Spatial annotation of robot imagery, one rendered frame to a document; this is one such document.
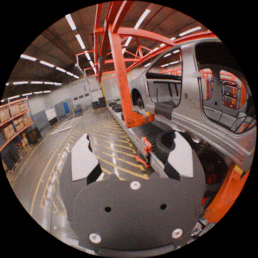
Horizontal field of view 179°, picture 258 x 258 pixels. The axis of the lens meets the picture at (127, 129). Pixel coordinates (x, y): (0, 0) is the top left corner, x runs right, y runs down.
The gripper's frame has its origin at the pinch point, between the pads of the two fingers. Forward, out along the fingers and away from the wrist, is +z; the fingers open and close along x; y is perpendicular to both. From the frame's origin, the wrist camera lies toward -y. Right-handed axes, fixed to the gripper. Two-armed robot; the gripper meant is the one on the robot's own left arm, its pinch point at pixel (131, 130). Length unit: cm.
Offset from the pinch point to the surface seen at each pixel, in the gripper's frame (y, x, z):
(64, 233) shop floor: 138, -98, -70
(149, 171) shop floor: 120, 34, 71
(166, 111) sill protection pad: 25, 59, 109
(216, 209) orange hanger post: 44, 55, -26
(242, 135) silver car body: 9, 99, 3
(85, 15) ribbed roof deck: -612, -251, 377
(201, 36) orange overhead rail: -229, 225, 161
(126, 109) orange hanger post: 32, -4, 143
